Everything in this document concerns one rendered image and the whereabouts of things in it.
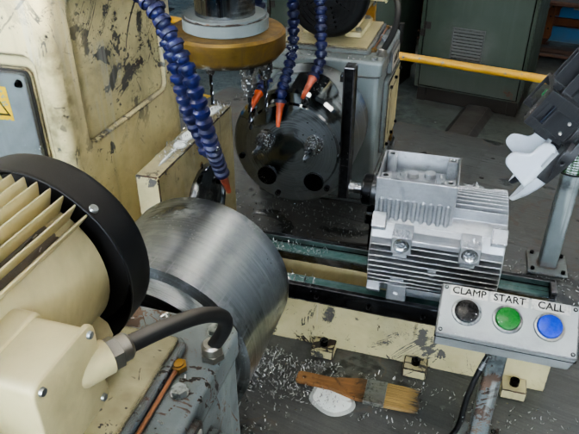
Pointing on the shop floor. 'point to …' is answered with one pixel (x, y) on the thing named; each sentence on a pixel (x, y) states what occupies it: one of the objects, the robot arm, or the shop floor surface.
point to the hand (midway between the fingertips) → (520, 187)
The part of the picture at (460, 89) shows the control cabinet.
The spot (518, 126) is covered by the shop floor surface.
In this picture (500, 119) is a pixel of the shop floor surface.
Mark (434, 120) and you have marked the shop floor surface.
